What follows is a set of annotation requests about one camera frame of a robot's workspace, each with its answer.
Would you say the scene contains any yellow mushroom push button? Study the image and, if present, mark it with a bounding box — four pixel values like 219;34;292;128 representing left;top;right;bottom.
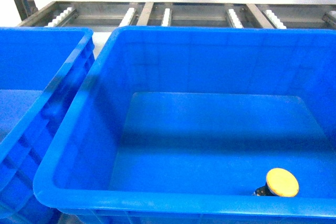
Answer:
253;168;300;198

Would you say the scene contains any blue plastic crate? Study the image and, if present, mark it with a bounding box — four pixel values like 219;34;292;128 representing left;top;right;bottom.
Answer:
33;26;335;223
1;27;95;223

